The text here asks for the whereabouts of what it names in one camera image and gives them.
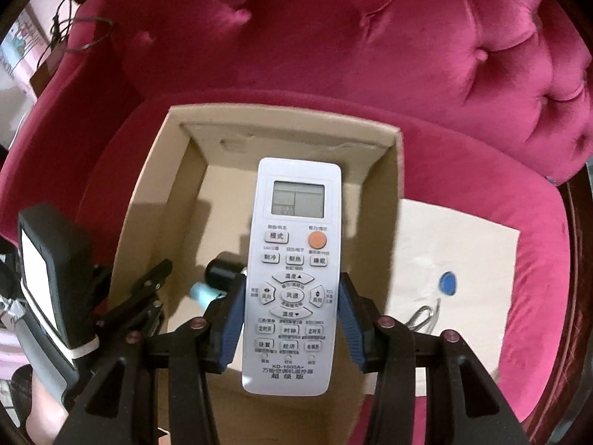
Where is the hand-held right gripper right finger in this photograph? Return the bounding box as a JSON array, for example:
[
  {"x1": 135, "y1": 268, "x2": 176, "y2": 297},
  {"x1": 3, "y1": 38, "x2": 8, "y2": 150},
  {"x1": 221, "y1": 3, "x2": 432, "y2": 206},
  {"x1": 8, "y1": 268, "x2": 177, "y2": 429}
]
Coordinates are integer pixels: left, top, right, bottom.
[{"x1": 337, "y1": 271, "x2": 530, "y2": 445}]

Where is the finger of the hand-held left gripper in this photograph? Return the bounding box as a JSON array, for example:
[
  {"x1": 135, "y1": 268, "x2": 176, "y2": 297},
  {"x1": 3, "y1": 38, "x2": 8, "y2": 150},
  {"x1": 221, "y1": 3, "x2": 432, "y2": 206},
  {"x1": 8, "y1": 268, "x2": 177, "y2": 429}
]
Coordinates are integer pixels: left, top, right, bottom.
[
  {"x1": 99, "y1": 258, "x2": 173, "y2": 320},
  {"x1": 97, "y1": 301, "x2": 166, "y2": 340}
]

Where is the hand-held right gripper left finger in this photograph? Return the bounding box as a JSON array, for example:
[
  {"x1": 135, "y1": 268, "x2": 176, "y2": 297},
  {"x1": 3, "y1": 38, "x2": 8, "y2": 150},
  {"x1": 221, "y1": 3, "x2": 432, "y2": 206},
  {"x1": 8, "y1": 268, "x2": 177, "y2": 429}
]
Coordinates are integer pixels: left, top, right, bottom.
[{"x1": 56, "y1": 273, "x2": 248, "y2": 445}]

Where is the light blue cosmetic bottle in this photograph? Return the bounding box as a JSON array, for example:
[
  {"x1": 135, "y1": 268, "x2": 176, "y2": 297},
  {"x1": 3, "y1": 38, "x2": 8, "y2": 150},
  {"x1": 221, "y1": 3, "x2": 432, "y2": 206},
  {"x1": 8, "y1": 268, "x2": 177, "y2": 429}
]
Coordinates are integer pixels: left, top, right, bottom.
[{"x1": 189, "y1": 283, "x2": 228, "y2": 309}]

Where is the cardboard box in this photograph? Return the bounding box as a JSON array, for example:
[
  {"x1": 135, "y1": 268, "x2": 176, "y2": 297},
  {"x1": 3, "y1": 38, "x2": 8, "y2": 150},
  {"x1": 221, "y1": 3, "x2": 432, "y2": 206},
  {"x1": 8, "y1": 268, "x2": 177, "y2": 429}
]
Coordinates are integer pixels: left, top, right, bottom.
[{"x1": 104, "y1": 106, "x2": 405, "y2": 445}]

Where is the white air conditioner remote control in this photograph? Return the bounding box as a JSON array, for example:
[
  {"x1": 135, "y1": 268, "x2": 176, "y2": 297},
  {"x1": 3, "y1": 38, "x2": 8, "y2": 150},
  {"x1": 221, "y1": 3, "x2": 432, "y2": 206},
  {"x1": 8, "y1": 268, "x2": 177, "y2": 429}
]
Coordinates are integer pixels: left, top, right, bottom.
[{"x1": 241, "y1": 158, "x2": 342, "y2": 397}]

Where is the person's left forearm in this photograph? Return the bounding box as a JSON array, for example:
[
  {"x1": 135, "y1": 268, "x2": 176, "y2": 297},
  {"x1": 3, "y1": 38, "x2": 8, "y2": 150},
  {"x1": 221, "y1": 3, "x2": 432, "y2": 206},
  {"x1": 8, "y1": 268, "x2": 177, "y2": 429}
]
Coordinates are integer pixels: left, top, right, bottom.
[{"x1": 21, "y1": 370, "x2": 66, "y2": 443}]

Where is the beige paper sheet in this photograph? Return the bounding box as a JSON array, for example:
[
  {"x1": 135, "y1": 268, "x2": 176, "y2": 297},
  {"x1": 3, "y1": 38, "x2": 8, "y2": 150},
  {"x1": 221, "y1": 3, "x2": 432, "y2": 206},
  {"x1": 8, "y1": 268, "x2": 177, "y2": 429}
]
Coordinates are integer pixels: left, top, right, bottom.
[{"x1": 371, "y1": 198, "x2": 520, "y2": 398}]

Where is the brown cardboard piece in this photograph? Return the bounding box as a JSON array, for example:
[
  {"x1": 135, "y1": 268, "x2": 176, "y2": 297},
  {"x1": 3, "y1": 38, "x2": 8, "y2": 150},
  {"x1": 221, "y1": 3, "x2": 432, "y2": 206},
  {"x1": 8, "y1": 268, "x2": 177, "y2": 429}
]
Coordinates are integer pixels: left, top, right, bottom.
[{"x1": 29, "y1": 43, "x2": 66, "y2": 99}]

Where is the pink velvet tufted armchair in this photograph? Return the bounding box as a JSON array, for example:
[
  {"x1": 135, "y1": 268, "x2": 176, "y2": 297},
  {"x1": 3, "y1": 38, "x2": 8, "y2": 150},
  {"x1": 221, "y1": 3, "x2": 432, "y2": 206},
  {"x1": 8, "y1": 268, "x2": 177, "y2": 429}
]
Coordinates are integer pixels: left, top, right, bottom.
[{"x1": 0, "y1": 0, "x2": 591, "y2": 445}]

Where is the metal wire clip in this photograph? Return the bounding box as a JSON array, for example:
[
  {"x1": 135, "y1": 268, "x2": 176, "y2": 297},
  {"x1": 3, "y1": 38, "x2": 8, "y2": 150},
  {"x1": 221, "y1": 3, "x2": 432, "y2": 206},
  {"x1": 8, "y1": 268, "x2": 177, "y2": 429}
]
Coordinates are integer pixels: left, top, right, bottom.
[{"x1": 407, "y1": 297, "x2": 444, "y2": 331}]

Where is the thin black cable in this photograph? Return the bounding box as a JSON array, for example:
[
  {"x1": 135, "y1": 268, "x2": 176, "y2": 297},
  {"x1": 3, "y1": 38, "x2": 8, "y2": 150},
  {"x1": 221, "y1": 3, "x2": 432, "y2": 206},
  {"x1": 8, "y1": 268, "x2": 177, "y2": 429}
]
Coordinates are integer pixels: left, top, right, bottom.
[{"x1": 37, "y1": 0, "x2": 115, "y2": 71}]

